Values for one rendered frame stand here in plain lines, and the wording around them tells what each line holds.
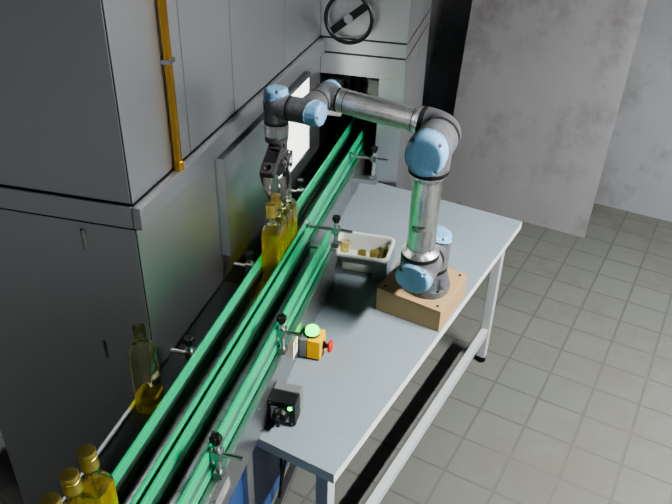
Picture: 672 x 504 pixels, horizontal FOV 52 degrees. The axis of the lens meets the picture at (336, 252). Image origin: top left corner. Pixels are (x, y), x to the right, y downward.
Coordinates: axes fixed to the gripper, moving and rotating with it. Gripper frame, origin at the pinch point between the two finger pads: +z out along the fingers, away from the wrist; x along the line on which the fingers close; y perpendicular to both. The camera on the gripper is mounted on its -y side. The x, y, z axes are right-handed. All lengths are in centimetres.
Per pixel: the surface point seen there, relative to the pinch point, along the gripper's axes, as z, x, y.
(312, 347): 35.3, -20.1, -27.1
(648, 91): 34, -153, 264
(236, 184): -4.5, 11.8, -3.3
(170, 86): -47, 13, -37
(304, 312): 27.8, -15.5, -20.1
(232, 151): -16.4, 11.8, -4.9
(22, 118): -43, 40, -58
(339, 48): -20, 5, 104
